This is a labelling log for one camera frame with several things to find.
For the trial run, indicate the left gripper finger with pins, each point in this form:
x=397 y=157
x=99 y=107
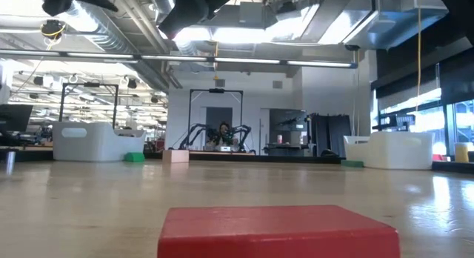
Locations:
x=98 y=4

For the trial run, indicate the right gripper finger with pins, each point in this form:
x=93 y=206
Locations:
x=190 y=20
x=172 y=24

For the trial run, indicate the long green rectangular block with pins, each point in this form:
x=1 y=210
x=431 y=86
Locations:
x=352 y=164

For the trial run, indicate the red rectangular block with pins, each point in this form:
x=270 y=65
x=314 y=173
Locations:
x=277 y=232

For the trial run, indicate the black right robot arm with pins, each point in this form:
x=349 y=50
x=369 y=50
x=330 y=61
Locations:
x=459 y=6

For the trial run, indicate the black background robot arm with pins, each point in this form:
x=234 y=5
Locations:
x=194 y=130
x=242 y=131

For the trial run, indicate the grey ceiling box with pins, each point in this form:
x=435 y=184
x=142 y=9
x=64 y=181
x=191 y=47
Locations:
x=251 y=13

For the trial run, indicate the long ceiling light bar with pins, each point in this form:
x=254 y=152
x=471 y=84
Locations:
x=244 y=60

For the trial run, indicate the dark grey door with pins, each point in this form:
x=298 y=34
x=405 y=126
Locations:
x=218 y=115

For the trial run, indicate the person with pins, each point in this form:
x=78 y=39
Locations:
x=223 y=129

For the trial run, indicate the dark computer monitor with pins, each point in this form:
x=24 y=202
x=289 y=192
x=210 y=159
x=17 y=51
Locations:
x=15 y=117

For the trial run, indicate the natural wood block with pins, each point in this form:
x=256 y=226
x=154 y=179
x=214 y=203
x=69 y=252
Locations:
x=175 y=156

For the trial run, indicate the background wooden table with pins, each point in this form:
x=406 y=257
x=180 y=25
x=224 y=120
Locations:
x=207 y=153

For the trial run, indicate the green half-cylinder block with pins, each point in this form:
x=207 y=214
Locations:
x=134 y=158

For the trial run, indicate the black shelf cabinet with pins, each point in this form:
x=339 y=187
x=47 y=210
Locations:
x=289 y=121

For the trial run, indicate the white plastic bin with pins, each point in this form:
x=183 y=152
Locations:
x=392 y=154
x=96 y=147

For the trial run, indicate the pink can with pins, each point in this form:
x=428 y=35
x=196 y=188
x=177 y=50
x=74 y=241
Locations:
x=279 y=139

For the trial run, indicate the black curtain panels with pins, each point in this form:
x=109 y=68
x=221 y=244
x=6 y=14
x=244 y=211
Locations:
x=333 y=135

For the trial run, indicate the yellow cylinder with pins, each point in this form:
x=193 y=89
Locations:
x=461 y=152

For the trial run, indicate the round silver air duct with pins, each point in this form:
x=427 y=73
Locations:
x=111 y=32

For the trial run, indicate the grey wall vent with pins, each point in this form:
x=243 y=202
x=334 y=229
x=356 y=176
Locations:
x=220 y=82
x=277 y=84

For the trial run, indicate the black gantry frame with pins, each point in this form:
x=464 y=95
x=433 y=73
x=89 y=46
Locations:
x=91 y=84
x=216 y=90

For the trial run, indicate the rectangular silver air duct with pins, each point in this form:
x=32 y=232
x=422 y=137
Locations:
x=333 y=20

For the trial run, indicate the black table frame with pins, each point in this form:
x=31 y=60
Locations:
x=263 y=158

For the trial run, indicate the black security camera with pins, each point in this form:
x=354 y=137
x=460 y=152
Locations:
x=352 y=47

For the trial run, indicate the grey metal post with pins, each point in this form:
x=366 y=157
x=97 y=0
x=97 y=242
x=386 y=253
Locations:
x=10 y=161

